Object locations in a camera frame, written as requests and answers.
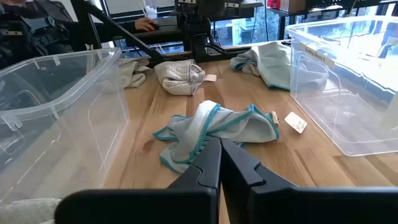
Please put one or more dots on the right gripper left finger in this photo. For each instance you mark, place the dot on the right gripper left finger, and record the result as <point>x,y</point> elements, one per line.
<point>199,186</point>

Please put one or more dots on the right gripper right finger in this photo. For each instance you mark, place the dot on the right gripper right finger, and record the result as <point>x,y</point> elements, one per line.
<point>242,174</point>

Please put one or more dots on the light blue teal-edged towel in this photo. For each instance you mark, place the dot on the light blue teal-edged towel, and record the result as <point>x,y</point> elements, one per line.
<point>270,62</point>
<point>192,130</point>

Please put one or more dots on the grey waffle microfiber towel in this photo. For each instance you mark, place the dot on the grey waffle microfiber towel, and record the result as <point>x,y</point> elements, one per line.
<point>180,77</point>
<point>133,74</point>

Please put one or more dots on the small wooden block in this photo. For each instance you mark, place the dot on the small wooden block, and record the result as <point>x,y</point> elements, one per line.
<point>295,122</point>

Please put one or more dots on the clear plastic bin white label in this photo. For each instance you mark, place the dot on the clear plastic bin white label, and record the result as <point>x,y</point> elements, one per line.
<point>342,93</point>

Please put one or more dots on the computer desk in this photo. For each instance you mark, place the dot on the computer desk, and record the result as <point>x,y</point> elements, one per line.
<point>168,31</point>

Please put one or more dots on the black computer mouse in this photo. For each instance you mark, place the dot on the black computer mouse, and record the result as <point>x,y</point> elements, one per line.
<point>156,26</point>

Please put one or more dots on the person's hand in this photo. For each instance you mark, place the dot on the person's hand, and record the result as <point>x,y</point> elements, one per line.
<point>144,24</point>

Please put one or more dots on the red object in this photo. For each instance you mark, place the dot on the red object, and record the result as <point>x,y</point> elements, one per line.
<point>273,3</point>

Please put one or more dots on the cardboard box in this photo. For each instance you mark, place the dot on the cardboard box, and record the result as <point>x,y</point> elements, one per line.
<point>292,4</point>

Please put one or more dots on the translucent white plastic object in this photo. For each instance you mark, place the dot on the translucent white plastic object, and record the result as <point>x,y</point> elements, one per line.
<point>150,9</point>

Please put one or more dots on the whiteboard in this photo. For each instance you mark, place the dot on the whiteboard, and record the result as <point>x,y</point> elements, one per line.
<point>130,6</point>

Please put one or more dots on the person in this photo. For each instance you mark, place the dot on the person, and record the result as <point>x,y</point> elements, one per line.
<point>31,31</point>

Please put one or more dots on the black metal frame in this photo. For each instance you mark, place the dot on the black metal frame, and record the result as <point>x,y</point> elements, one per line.
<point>124,31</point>

